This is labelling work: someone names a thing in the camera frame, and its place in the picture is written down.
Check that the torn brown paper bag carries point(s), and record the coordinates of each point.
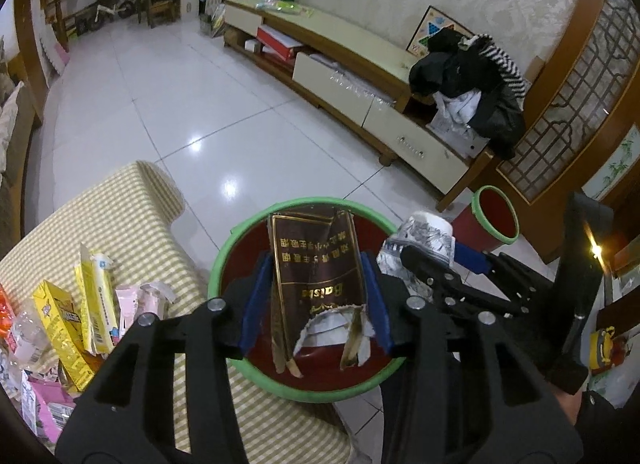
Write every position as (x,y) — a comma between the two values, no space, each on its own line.
(318,298)

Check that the striped beige sofa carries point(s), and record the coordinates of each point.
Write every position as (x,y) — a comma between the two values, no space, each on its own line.
(18,120)

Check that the pile of dark clothes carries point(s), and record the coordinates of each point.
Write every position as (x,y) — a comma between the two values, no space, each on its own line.
(478,92)

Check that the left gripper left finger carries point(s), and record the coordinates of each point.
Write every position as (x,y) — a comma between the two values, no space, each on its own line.
(126,414)

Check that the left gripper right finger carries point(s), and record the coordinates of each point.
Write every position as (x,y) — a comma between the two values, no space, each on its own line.
(486,403)

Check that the orange plastic wrapper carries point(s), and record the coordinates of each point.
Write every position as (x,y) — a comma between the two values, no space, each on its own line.
(7,317)

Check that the colourful board game box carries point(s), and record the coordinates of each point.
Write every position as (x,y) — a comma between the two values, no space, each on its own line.
(432,21)

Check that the red folder in cabinet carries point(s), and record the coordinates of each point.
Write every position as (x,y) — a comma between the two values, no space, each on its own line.
(284,46)

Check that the red bin green rim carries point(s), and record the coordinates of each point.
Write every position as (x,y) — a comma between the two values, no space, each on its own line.
(322,381)

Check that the wooden TV cabinet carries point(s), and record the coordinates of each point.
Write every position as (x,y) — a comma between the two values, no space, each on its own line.
(361,80)

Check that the pink wrapper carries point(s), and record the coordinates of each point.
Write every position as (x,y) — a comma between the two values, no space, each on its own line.
(135,300)

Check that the white balance bike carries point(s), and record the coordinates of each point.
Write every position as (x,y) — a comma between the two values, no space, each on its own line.
(102,12)

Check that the yellow white carton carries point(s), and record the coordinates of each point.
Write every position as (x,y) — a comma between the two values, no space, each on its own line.
(98,304)

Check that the crushed clear plastic bottle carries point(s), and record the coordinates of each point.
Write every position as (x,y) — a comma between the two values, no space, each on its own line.
(27,339)

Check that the yellow iced tea carton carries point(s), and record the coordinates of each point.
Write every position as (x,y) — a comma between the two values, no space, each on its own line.
(62,324)

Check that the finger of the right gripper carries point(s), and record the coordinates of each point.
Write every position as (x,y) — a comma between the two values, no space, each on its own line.
(429,271)
(471,259)

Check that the pink white snack packet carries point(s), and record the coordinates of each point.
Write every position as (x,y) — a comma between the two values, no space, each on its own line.
(46,407)

